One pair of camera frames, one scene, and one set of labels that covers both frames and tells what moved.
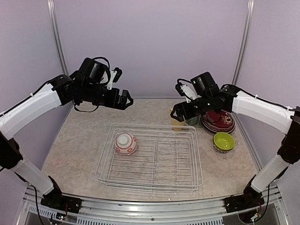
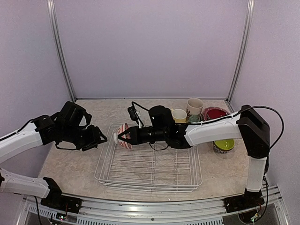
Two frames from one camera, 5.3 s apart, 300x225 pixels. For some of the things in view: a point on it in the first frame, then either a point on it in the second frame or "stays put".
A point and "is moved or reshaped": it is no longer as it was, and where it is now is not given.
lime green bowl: (223, 141) stays put
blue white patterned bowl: (222, 151) stays put
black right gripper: (178, 107) -> (135, 139)
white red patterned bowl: (125, 143) is moved or reshaped
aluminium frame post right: (245, 41) stays put
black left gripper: (113, 102) -> (93, 136)
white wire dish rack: (152, 157) stays put
